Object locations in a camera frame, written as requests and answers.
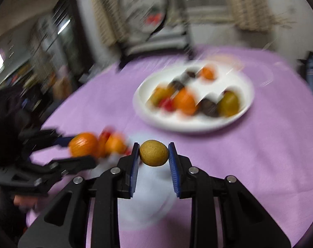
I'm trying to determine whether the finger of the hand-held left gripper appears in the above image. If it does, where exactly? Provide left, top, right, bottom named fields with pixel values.
left=20, top=129, right=77, bottom=153
left=43, top=155, right=98, bottom=177

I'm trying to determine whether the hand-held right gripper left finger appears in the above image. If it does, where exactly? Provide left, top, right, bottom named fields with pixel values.
left=18, top=142, right=141, bottom=248

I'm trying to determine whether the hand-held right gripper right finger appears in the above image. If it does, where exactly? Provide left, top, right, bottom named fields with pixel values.
left=168, top=142, right=292, bottom=248

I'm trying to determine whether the orange tangerine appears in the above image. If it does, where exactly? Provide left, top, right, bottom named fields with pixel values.
left=105, top=134, right=128, bottom=158
left=198, top=67, right=216, bottom=80
left=69, top=132, right=99, bottom=158
left=173, top=88, right=197, bottom=115

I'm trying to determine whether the tan longan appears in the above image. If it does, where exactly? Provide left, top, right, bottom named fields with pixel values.
left=139, top=139, right=170, bottom=167

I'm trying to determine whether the red cherry tomato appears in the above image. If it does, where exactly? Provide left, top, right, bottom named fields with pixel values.
left=98, top=127, right=114, bottom=142
left=158, top=98, right=175, bottom=111

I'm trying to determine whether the white oval plate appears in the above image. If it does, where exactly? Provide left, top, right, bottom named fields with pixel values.
left=133, top=59, right=255, bottom=134

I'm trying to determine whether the smooth yellow-orange kumquat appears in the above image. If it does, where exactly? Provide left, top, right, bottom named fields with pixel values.
left=149, top=86, right=172, bottom=104
left=218, top=91, right=240, bottom=117

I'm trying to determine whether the person's left hand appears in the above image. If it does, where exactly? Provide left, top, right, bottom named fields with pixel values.
left=13, top=195, right=37, bottom=210

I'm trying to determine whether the purple tablecloth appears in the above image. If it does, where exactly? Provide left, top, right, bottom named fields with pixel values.
left=26, top=44, right=313, bottom=248

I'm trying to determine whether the dark wooden cabinet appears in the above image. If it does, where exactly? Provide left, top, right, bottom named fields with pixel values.
left=52, top=0, right=95, bottom=83

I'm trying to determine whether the framed round painting screen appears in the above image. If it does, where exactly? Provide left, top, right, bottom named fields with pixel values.
left=100, top=0, right=196, bottom=65

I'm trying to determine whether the beige checked curtain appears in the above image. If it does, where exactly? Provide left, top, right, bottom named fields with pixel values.
left=224, top=0, right=276, bottom=30
left=91, top=0, right=121, bottom=47

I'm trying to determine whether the window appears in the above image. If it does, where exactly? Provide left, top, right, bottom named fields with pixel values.
left=182, top=0, right=232, bottom=21

